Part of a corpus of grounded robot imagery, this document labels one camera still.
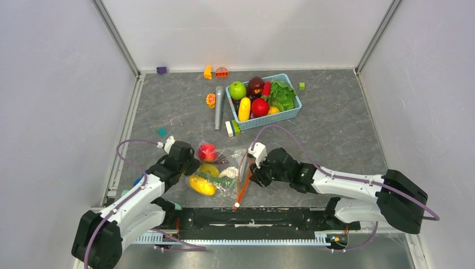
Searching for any yellow-green toy fruit slice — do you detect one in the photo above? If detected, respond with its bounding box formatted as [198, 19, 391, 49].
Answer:
[198, 163, 220, 178]

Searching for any yellow toy corn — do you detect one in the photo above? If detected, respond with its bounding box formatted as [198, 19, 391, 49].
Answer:
[237, 97, 252, 122]

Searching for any red semicircle toy block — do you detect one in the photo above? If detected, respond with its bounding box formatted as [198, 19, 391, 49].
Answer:
[215, 67, 229, 78]

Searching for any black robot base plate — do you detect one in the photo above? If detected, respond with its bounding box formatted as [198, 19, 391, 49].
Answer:
[154, 198, 361, 240]

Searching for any red toy chili pepper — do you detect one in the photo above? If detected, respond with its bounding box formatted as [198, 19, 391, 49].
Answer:
[262, 81, 272, 98]

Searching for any red toy tomato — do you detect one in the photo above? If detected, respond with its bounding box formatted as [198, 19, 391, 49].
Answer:
[251, 98, 270, 118]

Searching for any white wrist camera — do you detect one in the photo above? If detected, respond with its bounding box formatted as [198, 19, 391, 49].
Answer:
[156, 136, 175, 154]
[248, 142, 267, 169]

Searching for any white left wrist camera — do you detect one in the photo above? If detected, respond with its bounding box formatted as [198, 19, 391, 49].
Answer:
[156, 136, 175, 154]

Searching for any orange slice toy block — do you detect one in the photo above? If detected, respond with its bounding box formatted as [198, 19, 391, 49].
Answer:
[206, 93, 216, 109]

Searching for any green toy apple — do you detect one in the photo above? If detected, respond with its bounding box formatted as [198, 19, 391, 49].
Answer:
[229, 81, 247, 100]

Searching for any yellow toy mango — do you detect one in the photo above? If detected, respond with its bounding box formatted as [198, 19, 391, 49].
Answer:
[188, 175, 216, 196]

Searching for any white green toy block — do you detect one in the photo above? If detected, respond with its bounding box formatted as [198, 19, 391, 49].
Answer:
[225, 120, 241, 137]

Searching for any clear zip top bag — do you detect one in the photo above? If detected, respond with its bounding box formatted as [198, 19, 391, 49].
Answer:
[187, 141, 252, 210]

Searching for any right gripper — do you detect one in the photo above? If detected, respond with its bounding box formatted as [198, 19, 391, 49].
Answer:
[249, 153, 290, 187]

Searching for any white toy garlic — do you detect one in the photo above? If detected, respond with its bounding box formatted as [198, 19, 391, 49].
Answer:
[218, 166, 239, 179]

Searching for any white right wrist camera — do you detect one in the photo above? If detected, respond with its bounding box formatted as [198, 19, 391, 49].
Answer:
[248, 142, 267, 169]

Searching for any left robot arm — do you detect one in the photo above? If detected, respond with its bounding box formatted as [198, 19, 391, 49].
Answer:
[71, 137, 200, 268]

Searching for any light blue plastic basket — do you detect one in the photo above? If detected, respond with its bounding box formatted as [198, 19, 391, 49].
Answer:
[225, 73, 302, 131]

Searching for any green toy cucumber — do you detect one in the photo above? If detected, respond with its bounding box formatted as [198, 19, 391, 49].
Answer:
[210, 176, 236, 188]

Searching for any silver toy microphone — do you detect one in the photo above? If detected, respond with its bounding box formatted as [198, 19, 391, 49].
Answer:
[214, 86, 225, 132]

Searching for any yellow toy lemon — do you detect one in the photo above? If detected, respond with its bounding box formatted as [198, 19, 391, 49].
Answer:
[268, 106, 280, 115]

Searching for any teal toy block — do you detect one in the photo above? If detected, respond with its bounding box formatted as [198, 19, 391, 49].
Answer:
[157, 128, 167, 137]

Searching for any blue toy car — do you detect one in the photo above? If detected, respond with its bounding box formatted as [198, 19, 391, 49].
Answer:
[133, 175, 143, 187]

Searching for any red toy apple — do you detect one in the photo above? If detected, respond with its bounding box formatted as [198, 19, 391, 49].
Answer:
[198, 143, 218, 162]

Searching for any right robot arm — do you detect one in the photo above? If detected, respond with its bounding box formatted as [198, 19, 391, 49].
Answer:
[248, 143, 428, 234]

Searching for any green toy lettuce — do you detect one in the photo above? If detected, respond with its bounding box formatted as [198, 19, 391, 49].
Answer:
[266, 81, 296, 112]

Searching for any dark red toy peach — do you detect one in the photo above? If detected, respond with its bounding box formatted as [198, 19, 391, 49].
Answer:
[247, 76, 265, 95]

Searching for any purple toy block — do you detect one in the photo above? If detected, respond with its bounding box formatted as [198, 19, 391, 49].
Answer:
[156, 66, 168, 75]

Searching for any white slotted cable duct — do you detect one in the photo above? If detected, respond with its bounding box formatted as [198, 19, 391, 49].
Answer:
[133, 231, 330, 247]

